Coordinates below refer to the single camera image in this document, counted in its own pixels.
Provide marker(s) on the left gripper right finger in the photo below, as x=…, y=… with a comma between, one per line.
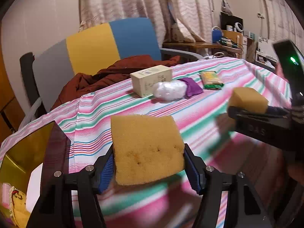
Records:
x=244, y=206

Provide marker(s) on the wooden side table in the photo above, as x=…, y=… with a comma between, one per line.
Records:
x=204, y=48

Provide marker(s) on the yellow sponge block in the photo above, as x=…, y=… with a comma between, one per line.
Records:
x=146, y=148

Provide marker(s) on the green yellow snack packet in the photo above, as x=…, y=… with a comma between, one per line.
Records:
x=211, y=80

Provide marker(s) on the yellow knitted cloth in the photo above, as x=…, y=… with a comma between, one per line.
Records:
x=17, y=207

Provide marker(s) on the wooden wardrobe door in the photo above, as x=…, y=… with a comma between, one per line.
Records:
x=11, y=111

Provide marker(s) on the pink patterned curtain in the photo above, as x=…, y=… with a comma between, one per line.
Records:
x=192, y=17

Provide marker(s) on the grey yellow blue chair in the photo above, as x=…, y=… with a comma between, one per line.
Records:
x=87, y=52

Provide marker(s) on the yellow sponge chunk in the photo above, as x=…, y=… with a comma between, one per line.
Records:
x=248, y=99

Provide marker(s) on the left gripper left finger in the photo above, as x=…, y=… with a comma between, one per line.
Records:
x=54, y=206

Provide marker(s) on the white box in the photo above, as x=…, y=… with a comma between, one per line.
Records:
x=33, y=189

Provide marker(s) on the dark red jacket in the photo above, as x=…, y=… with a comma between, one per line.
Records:
x=82, y=84

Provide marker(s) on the white plastic bag bundle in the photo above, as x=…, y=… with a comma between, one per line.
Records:
x=170, y=90

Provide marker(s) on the cream cardboard box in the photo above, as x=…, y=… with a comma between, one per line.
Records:
x=143, y=80

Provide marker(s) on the pink sponge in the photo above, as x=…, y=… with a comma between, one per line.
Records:
x=7, y=194

